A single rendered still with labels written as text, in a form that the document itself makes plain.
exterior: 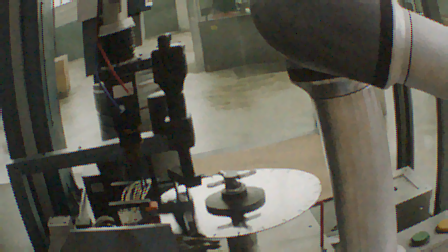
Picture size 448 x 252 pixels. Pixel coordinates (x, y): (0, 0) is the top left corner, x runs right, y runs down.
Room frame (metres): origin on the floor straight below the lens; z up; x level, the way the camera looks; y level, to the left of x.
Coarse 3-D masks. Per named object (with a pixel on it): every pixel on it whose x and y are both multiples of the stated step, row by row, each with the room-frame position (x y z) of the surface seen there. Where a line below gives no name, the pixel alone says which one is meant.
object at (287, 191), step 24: (168, 192) 1.16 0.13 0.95; (192, 192) 1.14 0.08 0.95; (288, 192) 1.05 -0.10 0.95; (312, 192) 1.02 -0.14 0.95; (168, 216) 1.02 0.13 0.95; (192, 216) 1.01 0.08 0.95; (216, 216) 1.00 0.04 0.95; (240, 216) 0.98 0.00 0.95; (264, 216) 0.96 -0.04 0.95; (288, 216) 0.93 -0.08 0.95
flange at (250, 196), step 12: (216, 192) 1.10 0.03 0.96; (228, 192) 1.05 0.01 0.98; (240, 192) 1.04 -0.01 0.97; (252, 192) 1.06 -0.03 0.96; (264, 192) 1.05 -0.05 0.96; (204, 204) 1.05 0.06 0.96; (216, 204) 1.03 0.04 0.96; (228, 204) 1.02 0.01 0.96; (240, 204) 1.01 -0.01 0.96; (252, 204) 1.01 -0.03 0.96
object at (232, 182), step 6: (222, 174) 1.08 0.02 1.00; (228, 174) 1.06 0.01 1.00; (234, 174) 1.06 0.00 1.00; (240, 174) 1.06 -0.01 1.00; (246, 174) 1.06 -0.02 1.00; (252, 174) 1.07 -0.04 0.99; (222, 180) 1.05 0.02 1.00; (228, 180) 1.04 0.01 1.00; (234, 180) 1.04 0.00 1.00; (240, 180) 1.03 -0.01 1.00; (210, 186) 1.04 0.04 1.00; (216, 186) 1.04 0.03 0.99; (228, 186) 1.05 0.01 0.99; (234, 186) 1.04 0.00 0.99; (240, 186) 1.02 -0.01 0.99
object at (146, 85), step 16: (144, 80) 1.67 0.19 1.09; (96, 96) 1.73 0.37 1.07; (144, 96) 1.67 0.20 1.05; (144, 112) 1.67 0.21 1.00; (112, 128) 1.69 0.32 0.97; (144, 128) 1.67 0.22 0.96; (144, 160) 1.70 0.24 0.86; (160, 160) 1.71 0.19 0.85; (176, 160) 1.75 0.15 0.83; (128, 176) 1.71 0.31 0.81; (160, 176) 1.71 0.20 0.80
